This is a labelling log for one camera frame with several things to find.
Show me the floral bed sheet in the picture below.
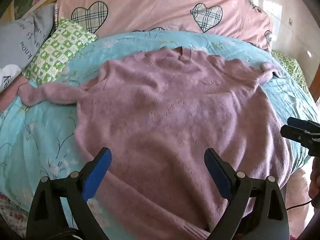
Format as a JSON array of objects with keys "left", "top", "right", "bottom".
[{"left": 0, "top": 193, "right": 28, "bottom": 238}]

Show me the black cable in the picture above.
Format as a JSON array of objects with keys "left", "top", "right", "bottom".
[{"left": 285, "top": 198, "right": 313, "bottom": 211}]

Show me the green patterned cloth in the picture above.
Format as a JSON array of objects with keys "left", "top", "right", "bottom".
[{"left": 271, "top": 50, "right": 310, "bottom": 94}]

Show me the mauve knit sweater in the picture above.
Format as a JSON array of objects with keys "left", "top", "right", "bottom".
[{"left": 18, "top": 47, "right": 293, "bottom": 239}]

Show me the green checkered pillow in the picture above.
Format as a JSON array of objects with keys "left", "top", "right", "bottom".
[{"left": 22, "top": 18, "right": 98, "bottom": 85}]

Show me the pink heart-print duvet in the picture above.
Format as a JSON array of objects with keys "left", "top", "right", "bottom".
[{"left": 55, "top": 0, "right": 272, "bottom": 51}]

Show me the person's right hand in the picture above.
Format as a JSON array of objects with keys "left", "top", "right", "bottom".
[{"left": 309, "top": 157, "right": 320, "bottom": 209}]

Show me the pink folded blanket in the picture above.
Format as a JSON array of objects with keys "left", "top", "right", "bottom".
[{"left": 0, "top": 75, "right": 29, "bottom": 111}]

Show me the grey printed pillow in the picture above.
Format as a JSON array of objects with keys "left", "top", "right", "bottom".
[{"left": 0, "top": 3, "right": 56, "bottom": 93}]

